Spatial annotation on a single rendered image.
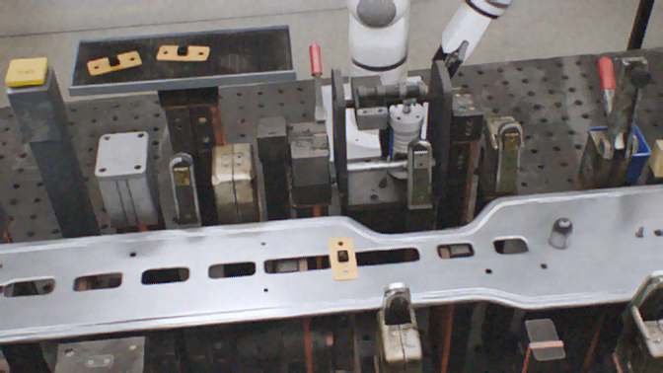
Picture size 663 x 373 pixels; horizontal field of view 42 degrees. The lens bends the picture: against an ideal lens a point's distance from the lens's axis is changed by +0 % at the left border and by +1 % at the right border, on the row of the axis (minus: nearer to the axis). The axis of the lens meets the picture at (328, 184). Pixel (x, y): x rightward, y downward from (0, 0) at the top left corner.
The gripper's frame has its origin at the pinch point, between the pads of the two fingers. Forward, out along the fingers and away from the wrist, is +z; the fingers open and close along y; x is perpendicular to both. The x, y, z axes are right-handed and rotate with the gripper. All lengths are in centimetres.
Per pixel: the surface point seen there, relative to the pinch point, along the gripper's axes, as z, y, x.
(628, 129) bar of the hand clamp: -18.6, 31.2, 23.5
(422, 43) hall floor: 62, -162, 29
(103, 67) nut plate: 13, 31, -56
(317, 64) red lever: -1.1, 24.0, -24.7
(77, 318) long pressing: 32, 66, -43
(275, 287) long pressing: 18, 58, -18
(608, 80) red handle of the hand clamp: -21.7, 23.8, 18.8
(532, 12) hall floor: 39, -187, 67
